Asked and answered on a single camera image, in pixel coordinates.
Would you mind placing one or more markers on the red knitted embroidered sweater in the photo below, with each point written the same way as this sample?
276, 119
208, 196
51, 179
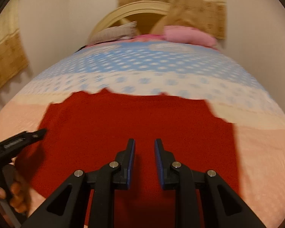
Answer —
86, 131

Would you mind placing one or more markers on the polka dot bed quilt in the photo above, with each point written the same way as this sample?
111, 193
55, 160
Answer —
189, 71

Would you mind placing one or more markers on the beige patterned window curtain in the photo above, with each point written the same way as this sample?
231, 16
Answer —
175, 4

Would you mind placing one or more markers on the beige side curtain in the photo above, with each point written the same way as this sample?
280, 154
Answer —
12, 54

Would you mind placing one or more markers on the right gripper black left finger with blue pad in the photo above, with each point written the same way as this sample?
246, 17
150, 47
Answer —
86, 194

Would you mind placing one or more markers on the cream wooden headboard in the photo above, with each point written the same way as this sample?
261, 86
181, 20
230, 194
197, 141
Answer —
149, 15

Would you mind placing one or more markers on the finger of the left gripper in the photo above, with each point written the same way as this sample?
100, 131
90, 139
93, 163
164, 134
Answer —
24, 139

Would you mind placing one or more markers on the pink pillow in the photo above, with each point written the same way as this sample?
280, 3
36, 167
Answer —
188, 35

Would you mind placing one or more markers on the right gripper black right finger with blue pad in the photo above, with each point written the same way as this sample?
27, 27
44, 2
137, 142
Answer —
203, 199

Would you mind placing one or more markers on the striped pillow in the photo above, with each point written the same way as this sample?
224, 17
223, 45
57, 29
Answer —
122, 32

